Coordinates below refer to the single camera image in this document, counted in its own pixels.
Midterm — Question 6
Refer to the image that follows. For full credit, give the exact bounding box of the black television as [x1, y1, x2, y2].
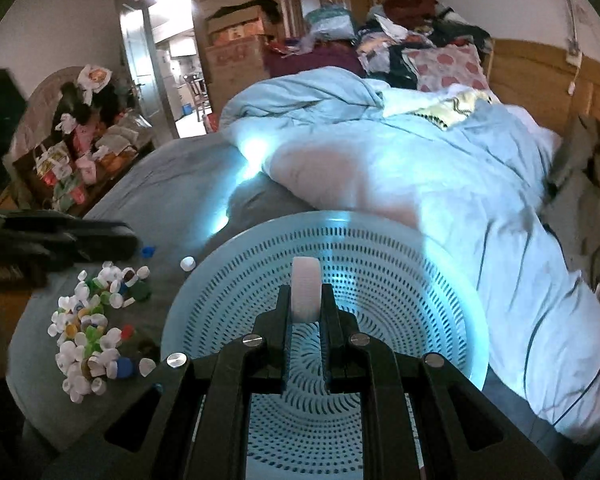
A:
[0, 67, 28, 216]

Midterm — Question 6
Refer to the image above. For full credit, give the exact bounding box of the floral pillow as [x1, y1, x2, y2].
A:
[402, 44, 491, 93]

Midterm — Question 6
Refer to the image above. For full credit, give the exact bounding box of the heap of clothes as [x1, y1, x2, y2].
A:
[352, 0, 493, 91]

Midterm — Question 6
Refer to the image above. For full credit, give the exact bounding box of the white bag with orange print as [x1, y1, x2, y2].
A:
[77, 64, 112, 92]

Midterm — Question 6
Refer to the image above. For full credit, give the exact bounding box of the wooden dining chair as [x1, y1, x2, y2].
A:
[182, 72, 212, 122]

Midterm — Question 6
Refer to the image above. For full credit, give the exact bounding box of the heap of bags and packages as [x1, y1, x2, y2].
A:
[5, 65, 156, 211]

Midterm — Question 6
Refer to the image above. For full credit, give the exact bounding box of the yellow and white cloth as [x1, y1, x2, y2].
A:
[382, 87, 501, 133]

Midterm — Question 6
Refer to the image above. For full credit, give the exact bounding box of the large cardboard box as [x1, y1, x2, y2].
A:
[202, 35, 271, 106]

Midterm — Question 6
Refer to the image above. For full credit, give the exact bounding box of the grey door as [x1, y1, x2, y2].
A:
[112, 0, 181, 143]

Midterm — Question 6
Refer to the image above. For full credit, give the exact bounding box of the maroon blanket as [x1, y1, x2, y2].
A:
[265, 42, 366, 81]

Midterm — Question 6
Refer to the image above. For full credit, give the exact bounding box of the light blue duvet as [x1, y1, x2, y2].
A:
[220, 66, 600, 446]

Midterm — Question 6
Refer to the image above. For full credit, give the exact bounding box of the white power cable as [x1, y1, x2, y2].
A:
[560, 0, 583, 96]

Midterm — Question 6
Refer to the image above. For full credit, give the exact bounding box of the wooden dresser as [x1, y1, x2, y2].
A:
[0, 285, 31, 381]

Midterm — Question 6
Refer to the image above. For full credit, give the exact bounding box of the open cardboard box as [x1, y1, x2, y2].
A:
[205, 6, 276, 46]

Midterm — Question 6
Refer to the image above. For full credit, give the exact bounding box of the translucent plastic bag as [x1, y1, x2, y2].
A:
[304, 4, 357, 43]

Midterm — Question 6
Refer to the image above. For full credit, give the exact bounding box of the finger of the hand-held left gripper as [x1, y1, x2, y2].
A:
[40, 212, 141, 272]

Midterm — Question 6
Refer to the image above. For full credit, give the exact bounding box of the beige woven chair back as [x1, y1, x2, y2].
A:
[7, 66, 113, 161]

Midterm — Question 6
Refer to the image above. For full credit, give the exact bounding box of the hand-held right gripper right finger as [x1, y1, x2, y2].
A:
[321, 284, 563, 480]

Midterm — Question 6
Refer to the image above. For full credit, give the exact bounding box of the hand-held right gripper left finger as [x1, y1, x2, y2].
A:
[40, 285, 294, 480]

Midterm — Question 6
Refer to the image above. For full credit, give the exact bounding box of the blue perforated plastic basket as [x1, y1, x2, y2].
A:
[160, 210, 491, 480]

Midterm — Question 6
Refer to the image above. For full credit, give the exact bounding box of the pile of mixed bottle caps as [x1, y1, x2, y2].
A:
[47, 260, 157, 405]

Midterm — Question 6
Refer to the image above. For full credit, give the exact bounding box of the olive jacket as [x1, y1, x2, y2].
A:
[540, 112, 600, 306]

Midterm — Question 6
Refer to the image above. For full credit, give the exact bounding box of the wooden headboard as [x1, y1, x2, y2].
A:
[482, 37, 600, 141]

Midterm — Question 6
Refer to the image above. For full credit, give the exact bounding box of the wooden side table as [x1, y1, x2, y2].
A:
[0, 135, 156, 221]

